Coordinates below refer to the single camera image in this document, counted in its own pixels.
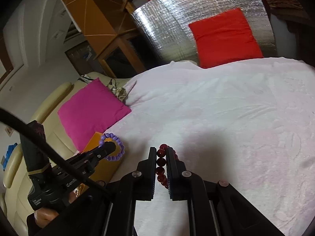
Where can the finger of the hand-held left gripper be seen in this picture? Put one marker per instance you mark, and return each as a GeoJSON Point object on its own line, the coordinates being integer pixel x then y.
{"type": "Point", "coordinates": [103, 152]}

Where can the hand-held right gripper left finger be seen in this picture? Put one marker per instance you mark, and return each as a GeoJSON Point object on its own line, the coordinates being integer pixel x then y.
{"type": "Point", "coordinates": [153, 169]}

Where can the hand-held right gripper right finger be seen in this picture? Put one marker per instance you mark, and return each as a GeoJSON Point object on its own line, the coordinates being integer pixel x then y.
{"type": "Point", "coordinates": [168, 174]}

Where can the orange cardboard box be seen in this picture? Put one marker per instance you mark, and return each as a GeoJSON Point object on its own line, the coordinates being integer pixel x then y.
{"type": "Point", "coordinates": [110, 168]}

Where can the person's left hand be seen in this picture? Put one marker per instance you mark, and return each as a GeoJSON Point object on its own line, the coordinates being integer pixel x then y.
{"type": "Point", "coordinates": [45, 217]}

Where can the magenta cushion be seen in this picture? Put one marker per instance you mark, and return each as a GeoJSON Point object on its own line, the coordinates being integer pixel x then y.
{"type": "Point", "coordinates": [93, 113]}

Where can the blue plastic bag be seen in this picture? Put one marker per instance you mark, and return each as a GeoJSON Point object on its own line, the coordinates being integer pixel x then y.
{"type": "Point", "coordinates": [9, 154]}

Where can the beige sofa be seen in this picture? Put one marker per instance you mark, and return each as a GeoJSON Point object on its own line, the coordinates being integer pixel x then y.
{"type": "Point", "coordinates": [41, 110]}

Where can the white blanket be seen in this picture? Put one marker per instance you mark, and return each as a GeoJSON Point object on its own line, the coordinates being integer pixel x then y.
{"type": "Point", "coordinates": [221, 118]}

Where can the wooden table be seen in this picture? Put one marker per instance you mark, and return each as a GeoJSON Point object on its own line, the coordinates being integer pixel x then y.
{"type": "Point", "coordinates": [98, 14]}

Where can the silver foil sheet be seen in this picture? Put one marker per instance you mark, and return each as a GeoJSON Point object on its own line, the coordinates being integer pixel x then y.
{"type": "Point", "coordinates": [169, 24]}

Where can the wall socket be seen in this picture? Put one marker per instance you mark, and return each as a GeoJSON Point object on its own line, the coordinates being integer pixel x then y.
{"type": "Point", "coordinates": [9, 130]}

